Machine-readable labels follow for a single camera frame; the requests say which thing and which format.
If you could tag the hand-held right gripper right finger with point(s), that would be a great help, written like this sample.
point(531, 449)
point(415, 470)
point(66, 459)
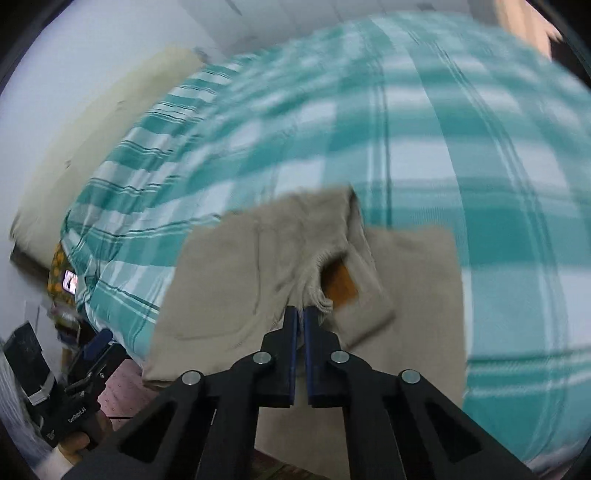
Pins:
point(311, 355)

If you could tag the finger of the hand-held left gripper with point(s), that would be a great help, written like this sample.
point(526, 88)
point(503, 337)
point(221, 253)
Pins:
point(99, 344)

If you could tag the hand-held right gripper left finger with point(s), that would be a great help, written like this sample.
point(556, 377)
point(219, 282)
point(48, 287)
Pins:
point(291, 355)

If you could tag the khaki pants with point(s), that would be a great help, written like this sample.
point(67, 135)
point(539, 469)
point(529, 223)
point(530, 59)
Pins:
point(221, 277)

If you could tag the person's left hand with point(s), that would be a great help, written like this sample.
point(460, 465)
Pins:
point(74, 445)

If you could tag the smartphone with lit screen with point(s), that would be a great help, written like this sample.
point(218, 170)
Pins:
point(70, 281)

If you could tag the orange patterned cloth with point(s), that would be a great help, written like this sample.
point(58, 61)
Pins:
point(56, 267)

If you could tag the green white checked bed sheet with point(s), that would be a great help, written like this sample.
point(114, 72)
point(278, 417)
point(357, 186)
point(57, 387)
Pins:
point(415, 161)

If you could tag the cream headboard cushion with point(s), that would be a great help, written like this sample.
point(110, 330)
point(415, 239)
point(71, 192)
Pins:
point(115, 115)

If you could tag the pale wooden door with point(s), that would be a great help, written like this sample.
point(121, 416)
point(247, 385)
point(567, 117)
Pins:
point(521, 27)

